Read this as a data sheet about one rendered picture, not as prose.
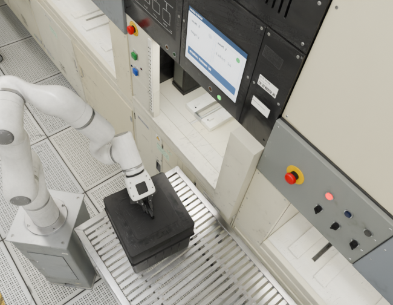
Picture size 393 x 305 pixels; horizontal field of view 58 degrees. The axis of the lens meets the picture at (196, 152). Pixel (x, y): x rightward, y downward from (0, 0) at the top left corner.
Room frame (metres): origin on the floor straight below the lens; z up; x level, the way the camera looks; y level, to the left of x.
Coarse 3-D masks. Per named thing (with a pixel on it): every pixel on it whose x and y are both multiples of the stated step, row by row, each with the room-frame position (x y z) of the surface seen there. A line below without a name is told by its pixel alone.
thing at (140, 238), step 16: (160, 176) 0.78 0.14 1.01; (160, 192) 0.70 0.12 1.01; (176, 192) 0.71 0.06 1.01; (112, 208) 0.60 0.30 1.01; (128, 208) 0.61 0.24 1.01; (160, 208) 0.63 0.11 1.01; (176, 208) 0.64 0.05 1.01; (112, 224) 0.56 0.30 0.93; (128, 224) 0.54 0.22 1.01; (144, 224) 0.55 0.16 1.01; (160, 224) 0.56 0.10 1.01; (176, 224) 0.57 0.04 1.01; (192, 224) 0.58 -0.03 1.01; (128, 240) 0.47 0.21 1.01; (144, 240) 0.48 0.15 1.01; (160, 240) 0.49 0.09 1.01; (176, 240) 0.53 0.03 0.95; (128, 256) 0.44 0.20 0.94; (144, 256) 0.44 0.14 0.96
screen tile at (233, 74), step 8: (216, 40) 0.94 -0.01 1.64; (216, 48) 0.93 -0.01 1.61; (224, 48) 0.91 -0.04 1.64; (224, 56) 0.91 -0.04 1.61; (232, 56) 0.88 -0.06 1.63; (216, 64) 0.93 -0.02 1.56; (224, 64) 0.90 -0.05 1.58; (240, 64) 0.86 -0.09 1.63; (224, 72) 0.90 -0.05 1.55; (232, 72) 0.87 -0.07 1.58; (232, 80) 0.87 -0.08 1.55
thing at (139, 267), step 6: (186, 240) 0.57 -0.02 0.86; (174, 246) 0.53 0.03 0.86; (180, 246) 0.55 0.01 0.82; (186, 246) 0.57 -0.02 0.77; (162, 252) 0.50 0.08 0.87; (168, 252) 0.51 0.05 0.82; (174, 252) 0.53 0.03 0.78; (150, 258) 0.46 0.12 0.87; (156, 258) 0.48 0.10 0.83; (162, 258) 0.50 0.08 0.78; (138, 264) 0.43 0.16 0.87; (144, 264) 0.44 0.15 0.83; (150, 264) 0.46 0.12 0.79; (138, 270) 0.43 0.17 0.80
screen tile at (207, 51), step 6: (192, 18) 1.03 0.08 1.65; (192, 24) 1.02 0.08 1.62; (198, 24) 1.00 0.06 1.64; (198, 30) 1.00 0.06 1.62; (204, 30) 0.98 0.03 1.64; (192, 36) 1.02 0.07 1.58; (204, 36) 0.98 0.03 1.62; (192, 42) 1.02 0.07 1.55; (198, 42) 1.00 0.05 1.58; (210, 42) 0.96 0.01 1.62; (198, 48) 0.99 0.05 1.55; (204, 48) 0.97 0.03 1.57; (210, 48) 0.95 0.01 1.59; (204, 54) 0.97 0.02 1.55; (210, 54) 0.95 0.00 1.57; (210, 60) 0.95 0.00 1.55
